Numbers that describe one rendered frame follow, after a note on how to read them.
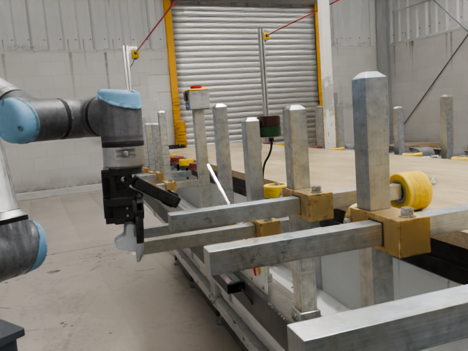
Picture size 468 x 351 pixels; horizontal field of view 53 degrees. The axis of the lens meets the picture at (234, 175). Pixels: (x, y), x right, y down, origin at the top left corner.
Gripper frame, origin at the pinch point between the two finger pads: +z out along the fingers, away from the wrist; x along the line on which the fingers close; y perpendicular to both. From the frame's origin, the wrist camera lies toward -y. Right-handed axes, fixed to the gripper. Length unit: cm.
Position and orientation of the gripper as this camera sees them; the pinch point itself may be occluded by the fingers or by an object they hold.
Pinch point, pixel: (141, 255)
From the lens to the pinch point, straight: 109.4
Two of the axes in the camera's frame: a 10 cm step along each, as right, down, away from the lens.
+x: 3.1, 0.9, -9.5
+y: -9.5, 0.8, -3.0
